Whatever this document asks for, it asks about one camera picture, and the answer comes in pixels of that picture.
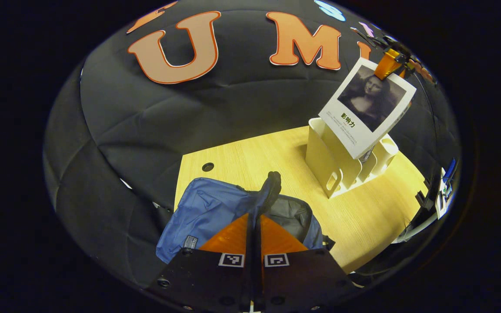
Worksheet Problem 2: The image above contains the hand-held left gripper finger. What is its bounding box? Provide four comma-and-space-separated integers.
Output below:
255, 213, 355, 313
146, 212, 255, 313

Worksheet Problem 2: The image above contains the white book with portrait cover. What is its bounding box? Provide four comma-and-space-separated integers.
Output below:
318, 57, 417, 160

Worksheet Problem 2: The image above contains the blue schoolbag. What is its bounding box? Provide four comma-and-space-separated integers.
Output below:
156, 171, 336, 265

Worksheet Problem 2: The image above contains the cream plastic bookshelf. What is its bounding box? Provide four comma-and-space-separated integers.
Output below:
305, 117, 400, 199

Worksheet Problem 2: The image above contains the white and blue box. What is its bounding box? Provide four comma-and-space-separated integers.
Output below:
434, 157, 458, 220

